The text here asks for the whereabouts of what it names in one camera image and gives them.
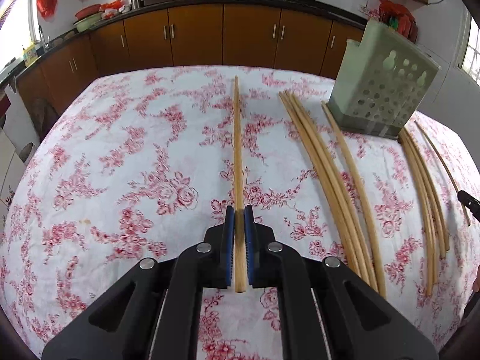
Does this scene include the black kitchen countertop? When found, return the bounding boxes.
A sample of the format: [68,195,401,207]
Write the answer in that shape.
[84,0,367,78]

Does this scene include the brown lower kitchen cabinets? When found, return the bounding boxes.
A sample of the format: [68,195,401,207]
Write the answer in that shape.
[16,3,365,114]

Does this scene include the wooden chopstick right group outer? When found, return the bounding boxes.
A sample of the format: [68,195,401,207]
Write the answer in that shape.
[405,129,450,258]

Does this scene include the wooden chopstick group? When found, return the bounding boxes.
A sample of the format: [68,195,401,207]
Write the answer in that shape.
[405,129,450,258]
[399,130,434,297]
[402,127,442,258]

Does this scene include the wooden chopstick right group inner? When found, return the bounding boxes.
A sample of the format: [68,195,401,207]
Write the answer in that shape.
[399,130,434,297]

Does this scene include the wooden chopstick beside holder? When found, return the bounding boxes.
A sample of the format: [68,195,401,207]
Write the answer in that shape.
[322,102,386,298]

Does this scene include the wooden chopstick right group middle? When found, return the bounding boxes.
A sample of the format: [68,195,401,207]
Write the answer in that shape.
[402,127,442,258]

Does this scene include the wooden chopstick of bundle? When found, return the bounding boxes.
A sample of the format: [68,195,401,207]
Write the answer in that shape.
[281,90,370,284]
[285,90,379,293]
[278,91,365,278]

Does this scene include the right window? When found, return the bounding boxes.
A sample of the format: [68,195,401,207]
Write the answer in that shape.
[458,17,480,85]

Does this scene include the window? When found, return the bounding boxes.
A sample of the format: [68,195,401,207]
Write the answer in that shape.
[1,0,38,70]
[458,17,480,85]

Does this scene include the green perforated utensil holder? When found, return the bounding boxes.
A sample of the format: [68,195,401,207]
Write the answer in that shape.
[327,20,441,139]

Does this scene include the floral pink white tablecloth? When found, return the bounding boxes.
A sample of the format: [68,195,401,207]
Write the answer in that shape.
[1,67,479,356]

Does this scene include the wooden chopstick leftmost of bundle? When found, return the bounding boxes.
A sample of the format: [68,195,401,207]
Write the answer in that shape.
[278,91,365,278]

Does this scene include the red bags and bottles right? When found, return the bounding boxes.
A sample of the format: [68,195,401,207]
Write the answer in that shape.
[378,0,418,43]

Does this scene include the yellow dish soap bottle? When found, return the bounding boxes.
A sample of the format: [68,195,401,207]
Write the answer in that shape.
[23,43,38,67]

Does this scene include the green basin with red bowl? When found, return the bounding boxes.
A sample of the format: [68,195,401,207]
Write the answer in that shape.
[73,4,103,33]

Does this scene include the left window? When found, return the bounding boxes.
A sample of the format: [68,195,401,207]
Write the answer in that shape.
[1,0,38,70]

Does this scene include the red white bags on counter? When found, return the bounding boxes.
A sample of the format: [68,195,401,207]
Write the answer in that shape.
[99,0,130,20]

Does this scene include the red plastic bag on wall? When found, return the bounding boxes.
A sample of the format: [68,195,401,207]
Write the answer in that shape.
[37,0,58,20]

